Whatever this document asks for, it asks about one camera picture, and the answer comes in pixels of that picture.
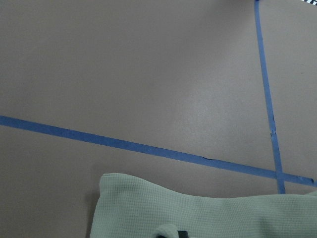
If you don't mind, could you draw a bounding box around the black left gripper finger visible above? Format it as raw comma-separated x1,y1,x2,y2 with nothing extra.
177,231,189,238

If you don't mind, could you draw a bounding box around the olive green long-sleeve shirt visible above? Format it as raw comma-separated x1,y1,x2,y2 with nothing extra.
90,173,317,238

